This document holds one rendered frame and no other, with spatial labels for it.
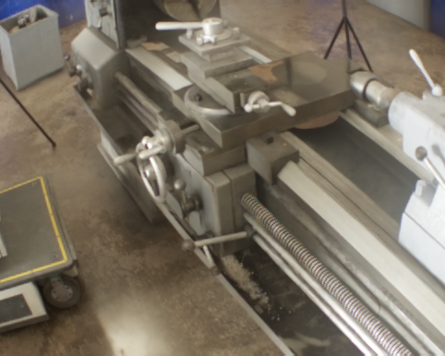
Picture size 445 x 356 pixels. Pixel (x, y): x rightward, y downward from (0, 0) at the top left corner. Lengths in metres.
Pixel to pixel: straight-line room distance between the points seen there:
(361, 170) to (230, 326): 0.86
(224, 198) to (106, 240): 1.18
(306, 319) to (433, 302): 0.64
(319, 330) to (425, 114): 0.80
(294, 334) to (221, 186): 0.51
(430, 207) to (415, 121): 0.21
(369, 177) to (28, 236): 1.41
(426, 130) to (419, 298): 0.39
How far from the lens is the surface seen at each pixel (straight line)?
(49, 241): 2.38
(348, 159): 1.90
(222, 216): 1.74
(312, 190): 1.57
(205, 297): 2.45
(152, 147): 1.74
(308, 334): 1.77
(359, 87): 1.52
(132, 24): 2.53
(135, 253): 2.70
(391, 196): 1.76
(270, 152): 1.65
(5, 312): 2.38
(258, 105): 1.59
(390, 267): 1.37
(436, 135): 1.29
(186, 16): 2.39
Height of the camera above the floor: 1.80
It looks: 37 degrees down
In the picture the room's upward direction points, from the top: 7 degrees counter-clockwise
